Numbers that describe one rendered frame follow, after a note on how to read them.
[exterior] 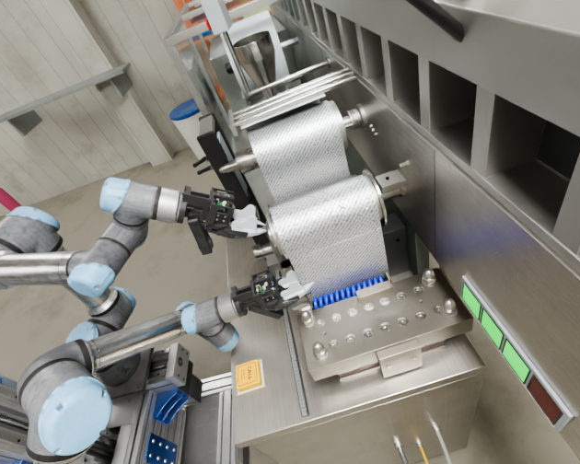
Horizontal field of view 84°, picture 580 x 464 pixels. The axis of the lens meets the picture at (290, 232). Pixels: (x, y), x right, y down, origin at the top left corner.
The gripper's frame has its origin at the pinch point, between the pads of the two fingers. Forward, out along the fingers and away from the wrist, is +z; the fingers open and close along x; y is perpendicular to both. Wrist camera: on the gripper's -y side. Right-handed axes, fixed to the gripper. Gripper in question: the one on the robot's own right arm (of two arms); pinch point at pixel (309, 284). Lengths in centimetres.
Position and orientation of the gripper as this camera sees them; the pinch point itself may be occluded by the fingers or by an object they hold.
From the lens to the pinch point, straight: 88.4
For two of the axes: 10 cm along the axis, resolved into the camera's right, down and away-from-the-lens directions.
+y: -3.0, -6.8, -6.6
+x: -1.7, -6.4, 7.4
